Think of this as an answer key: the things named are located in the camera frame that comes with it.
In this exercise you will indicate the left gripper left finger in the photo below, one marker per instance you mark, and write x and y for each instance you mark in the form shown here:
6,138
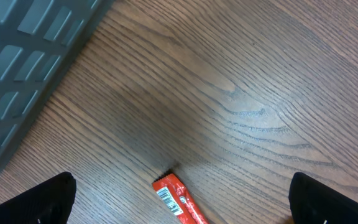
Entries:
49,202

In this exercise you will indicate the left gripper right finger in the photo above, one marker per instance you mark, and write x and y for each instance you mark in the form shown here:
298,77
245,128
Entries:
313,202

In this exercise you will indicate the red snack stick packet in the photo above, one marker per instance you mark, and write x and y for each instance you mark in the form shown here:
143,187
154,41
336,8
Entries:
177,198

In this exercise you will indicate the grey plastic mesh basket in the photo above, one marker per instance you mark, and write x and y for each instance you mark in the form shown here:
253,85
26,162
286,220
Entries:
39,40

